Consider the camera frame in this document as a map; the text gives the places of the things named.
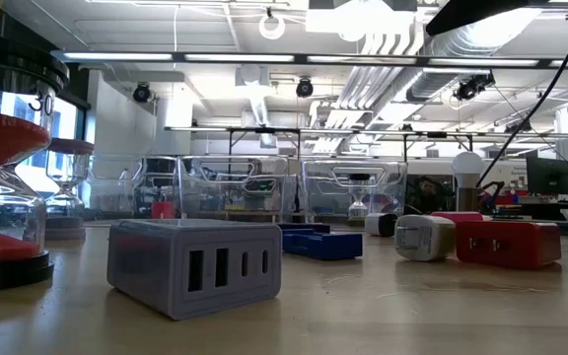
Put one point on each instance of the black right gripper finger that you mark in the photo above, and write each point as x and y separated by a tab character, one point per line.
481	15

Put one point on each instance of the pink charger with white end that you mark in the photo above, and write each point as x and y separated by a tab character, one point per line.
459	216

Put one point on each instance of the black capped yellow sand hourglass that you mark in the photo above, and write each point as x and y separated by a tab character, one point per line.
358	209

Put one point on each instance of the red wall charger with prongs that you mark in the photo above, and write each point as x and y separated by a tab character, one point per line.
508	244

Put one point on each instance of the white charger with dark end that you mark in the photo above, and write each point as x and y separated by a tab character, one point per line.
375	224

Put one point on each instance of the blue rectangular case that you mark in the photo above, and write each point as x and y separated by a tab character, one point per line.
328	246

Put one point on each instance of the small red charger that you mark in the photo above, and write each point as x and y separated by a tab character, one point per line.
163	210

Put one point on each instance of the black capped red sand hourglass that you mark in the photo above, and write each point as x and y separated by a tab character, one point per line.
8	140

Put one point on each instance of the black ceiling spotlight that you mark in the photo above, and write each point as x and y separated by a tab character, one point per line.
142	92
474	85
305	88

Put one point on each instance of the white bulb lamp wooden base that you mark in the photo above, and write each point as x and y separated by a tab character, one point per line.
466	167

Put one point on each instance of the black computer monitor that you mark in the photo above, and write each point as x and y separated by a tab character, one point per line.
548	176

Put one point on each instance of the person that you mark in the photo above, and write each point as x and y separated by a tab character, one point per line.
429	190

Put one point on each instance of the black overhead light bar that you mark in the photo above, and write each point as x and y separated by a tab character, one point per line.
301	58

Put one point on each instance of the green and white charger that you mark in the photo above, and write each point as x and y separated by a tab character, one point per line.
424	237

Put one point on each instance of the clear plastic bin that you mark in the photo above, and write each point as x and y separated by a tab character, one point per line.
111	197
318	207
195	197

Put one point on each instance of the grey lavender multiport charger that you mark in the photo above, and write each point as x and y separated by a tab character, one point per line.
195	266

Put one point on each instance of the silver ventilation duct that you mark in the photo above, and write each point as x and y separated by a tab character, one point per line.
466	39

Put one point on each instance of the black metal workstation frame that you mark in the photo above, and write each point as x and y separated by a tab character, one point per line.
264	130

